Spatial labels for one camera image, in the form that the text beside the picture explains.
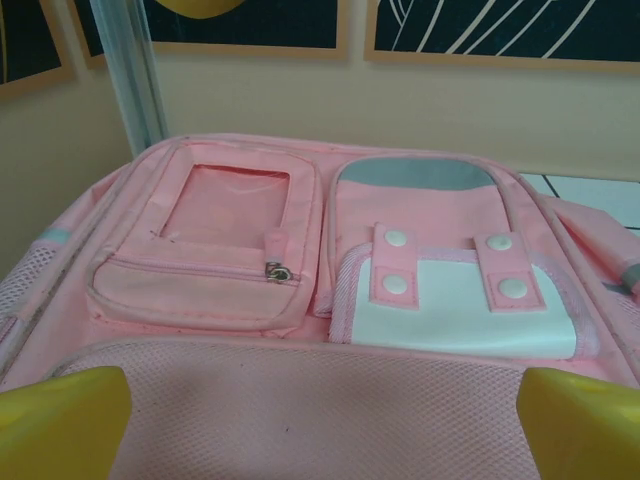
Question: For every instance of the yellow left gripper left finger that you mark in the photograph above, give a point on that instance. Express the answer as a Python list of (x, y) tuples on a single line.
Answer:
[(60, 425)]

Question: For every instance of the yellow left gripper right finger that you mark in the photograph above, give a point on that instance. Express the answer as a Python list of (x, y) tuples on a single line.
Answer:
[(585, 430)]

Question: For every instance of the pink student backpack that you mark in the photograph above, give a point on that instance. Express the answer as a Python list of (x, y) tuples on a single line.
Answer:
[(310, 410)]

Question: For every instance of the aluminium frame post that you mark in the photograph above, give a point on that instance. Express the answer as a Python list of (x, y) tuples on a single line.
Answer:
[(132, 75)]

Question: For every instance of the dark wall panel pink outline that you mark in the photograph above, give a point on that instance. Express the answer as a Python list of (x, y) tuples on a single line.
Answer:
[(25, 40)]

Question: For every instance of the dark wall panel golden lines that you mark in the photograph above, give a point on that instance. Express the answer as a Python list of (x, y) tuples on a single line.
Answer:
[(87, 25)]

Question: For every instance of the dark wall panel fern leaves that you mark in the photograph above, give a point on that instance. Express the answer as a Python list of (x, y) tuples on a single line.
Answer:
[(550, 25)]

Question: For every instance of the dark wall panel orange oval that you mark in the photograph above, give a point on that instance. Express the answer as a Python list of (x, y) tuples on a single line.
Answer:
[(280, 25)]

